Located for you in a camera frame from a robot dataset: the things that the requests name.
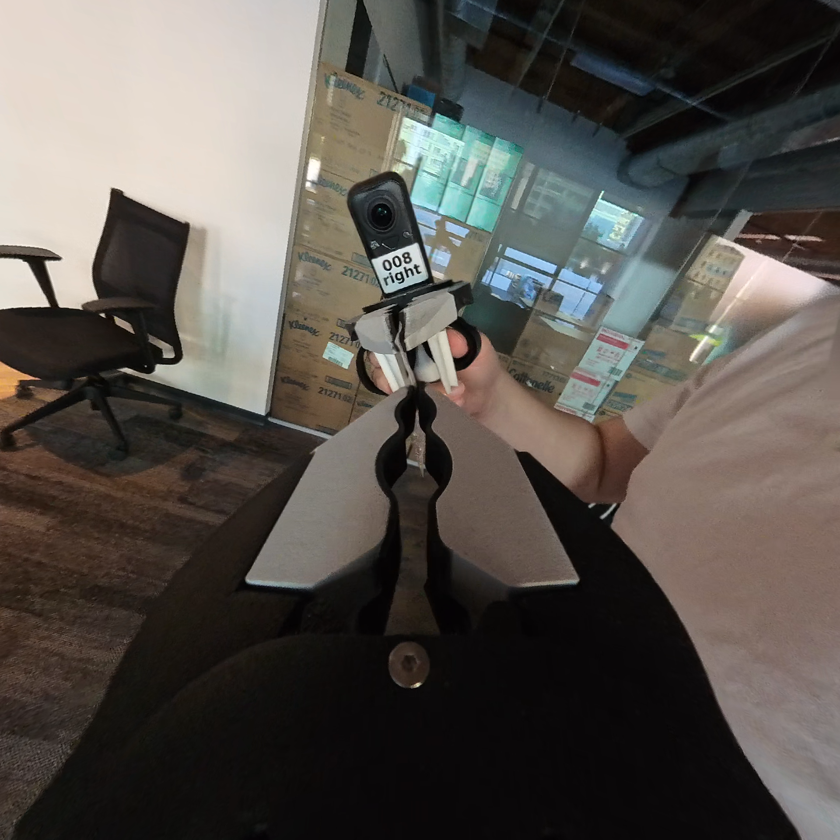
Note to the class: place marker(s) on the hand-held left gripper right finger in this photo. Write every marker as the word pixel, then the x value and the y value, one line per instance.
pixel 499 518

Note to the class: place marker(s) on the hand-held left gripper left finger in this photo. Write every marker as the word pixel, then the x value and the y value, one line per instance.
pixel 328 518

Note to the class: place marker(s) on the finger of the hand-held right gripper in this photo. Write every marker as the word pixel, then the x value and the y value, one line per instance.
pixel 430 321
pixel 377 331

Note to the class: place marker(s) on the person's right forearm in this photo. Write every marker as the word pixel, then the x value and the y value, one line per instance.
pixel 564 453

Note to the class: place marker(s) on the person's right hand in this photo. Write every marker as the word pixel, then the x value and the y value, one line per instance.
pixel 485 387

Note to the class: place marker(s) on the stack of cardboard boxes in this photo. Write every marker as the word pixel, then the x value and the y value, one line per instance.
pixel 328 387

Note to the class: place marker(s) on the stack of green cartons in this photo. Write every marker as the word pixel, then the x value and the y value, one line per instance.
pixel 459 177

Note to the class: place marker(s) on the white red-print carton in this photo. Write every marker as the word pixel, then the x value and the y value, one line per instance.
pixel 613 354
pixel 587 394

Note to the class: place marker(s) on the black office chair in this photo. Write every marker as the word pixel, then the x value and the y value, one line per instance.
pixel 65 341

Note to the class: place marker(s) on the grey ceiling duct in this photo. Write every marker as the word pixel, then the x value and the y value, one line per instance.
pixel 722 141

